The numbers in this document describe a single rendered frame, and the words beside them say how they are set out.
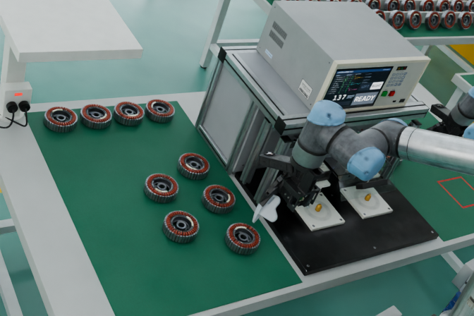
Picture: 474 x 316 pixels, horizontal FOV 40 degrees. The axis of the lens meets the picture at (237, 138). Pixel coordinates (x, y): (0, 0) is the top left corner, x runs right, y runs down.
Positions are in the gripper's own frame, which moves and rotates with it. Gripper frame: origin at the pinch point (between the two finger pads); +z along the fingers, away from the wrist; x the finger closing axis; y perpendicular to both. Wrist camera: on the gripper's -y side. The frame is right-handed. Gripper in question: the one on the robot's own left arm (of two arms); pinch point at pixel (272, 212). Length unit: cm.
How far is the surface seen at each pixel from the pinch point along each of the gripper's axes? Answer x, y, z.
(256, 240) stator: 22.8, -15.6, 36.5
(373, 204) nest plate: 79, -12, 37
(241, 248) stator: 16.5, -15.2, 37.3
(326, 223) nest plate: 53, -12, 37
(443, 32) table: 258, -106, 40
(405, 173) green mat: 114, -21, 40
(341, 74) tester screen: 52, -32, -13
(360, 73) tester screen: 60, -30, -13
